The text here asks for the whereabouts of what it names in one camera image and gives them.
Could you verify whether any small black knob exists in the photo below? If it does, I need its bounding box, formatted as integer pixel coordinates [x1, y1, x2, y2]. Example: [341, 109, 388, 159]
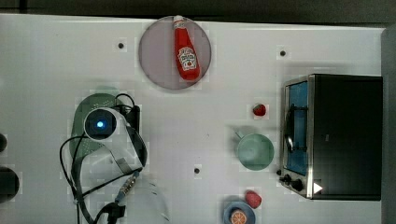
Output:
[0, 133, 7, 152]

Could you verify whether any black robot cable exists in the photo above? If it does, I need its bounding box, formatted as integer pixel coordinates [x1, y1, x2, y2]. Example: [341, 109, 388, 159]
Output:
[59, 92, 144, 224]

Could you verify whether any black round object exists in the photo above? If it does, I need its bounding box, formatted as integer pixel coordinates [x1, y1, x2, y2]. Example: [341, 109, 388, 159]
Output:
[0, 166, 20, 203]

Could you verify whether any black toaster oven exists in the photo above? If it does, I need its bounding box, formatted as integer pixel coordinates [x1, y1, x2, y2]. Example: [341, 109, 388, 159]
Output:
[277, 74, 383, 201]

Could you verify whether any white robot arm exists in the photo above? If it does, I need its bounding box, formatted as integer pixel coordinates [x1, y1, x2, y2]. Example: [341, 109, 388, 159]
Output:
[72, 107, 148, 224]

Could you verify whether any orange slice toy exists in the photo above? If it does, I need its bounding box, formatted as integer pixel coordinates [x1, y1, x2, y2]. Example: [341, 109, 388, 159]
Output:
[230, 210, 248, 224]

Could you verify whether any red ketchup bottle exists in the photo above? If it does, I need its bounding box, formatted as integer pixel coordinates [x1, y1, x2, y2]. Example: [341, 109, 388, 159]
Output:
[173, 15, 201, 81]

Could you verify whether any small red strawberry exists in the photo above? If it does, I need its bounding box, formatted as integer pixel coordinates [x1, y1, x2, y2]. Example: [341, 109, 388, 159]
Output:
[253, 104, 266, 117]

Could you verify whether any green plastic cup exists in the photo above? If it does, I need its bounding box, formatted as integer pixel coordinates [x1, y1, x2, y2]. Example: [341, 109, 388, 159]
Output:
[235, 131, 275, 171]

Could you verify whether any red toy strawberry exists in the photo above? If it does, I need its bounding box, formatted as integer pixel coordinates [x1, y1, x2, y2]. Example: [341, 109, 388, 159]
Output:
[245, 190, 262, 209]

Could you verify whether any grey round plate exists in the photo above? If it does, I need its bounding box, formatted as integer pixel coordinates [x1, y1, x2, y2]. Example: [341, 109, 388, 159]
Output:
[138, 16, 212, 91]

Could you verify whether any blue small plate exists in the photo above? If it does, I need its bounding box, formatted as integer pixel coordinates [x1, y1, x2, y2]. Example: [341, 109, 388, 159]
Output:
[223, 202, 256, 224]

